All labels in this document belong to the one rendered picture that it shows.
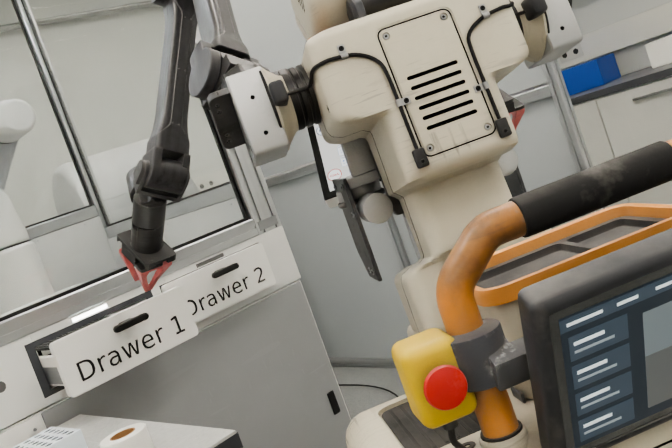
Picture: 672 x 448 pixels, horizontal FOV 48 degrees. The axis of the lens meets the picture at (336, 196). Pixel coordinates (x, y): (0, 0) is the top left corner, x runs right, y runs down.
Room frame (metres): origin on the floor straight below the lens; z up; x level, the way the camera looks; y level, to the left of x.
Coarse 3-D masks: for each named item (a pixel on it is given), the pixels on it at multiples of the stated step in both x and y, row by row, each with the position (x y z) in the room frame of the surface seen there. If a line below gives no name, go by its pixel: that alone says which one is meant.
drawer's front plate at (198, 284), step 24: (216, 264) 1.79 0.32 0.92; (240, 264) 1.83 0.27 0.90; (264, 264) 1.87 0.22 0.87; (168, 288) 1.69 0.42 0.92; (192, 288) 1.73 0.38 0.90; (216, 288) 1.77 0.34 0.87; (240, 288) 1.81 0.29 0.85; (264, 288) 1.85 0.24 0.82; (192, 312) 1.72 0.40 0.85; (216, 312) 1.76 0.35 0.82
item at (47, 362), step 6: (42, 354) 1.71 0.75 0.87; (42, 360) 1.50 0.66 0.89; (48, 360) 1.48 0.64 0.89; (42, 366) 1.51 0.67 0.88; (48, 366) 1.49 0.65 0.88; (54, 366) 1.46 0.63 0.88; (48, 372) 1.49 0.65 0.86; (54, 372) 1.46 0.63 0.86; (48, 378) 1.50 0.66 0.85; (54, 378) 1.47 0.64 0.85; (60, 378) 1.45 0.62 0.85; (54, 384) 1.49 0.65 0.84; (60, 384) 1.47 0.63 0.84
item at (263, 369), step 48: (288, 288) 1.92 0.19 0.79; (240, 336) 1.80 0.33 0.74; (288, 336) 1.89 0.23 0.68; (144, 384) 1.63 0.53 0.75; (192, 384) 1.70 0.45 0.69; (240, 384) 1.77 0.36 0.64; (288, 384) 1.85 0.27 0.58; (336, 384) 1.94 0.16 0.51; (0, 432) 1.43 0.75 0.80; (240, 432) 1.74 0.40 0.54; (288, 432) 1.82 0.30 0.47; (336, 432) 1.91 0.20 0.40
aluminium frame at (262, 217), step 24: (240, 168) 1.92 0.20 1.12; (240, 192) 1.91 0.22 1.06; (264, 192) 1.94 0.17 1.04; (264, 216) 1.92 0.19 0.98; (192, 240) 1.80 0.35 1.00; (216, 240) 1.82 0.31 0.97; (240, 240) 1.86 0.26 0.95; (72, 288) 1.59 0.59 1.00; (96, 288) 1.61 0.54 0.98; (120, 288) 1.64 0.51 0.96; (24, 312) 1.51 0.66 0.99; (48, 312) 1.54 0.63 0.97; (72, 312) 1.56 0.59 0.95; (0, 336) 1.47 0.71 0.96; (24, 336) 1.50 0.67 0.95
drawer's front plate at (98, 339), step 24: (120, 312) 1.48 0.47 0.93; (144, 312) 1.51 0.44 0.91; (168, 312) 1.55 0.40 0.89; (72, 336) 1.41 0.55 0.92; (96, 336) 1.44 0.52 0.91; (120, 336) 1.47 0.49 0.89; (168, 336) 1.53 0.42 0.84; (192, 336) 1.57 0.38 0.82; (72, 360) 1.40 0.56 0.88; (96, 360) 1.43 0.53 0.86; (144, 360) 1.49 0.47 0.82; (72, 384) 1.39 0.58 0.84; (96, 384) 1.42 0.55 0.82
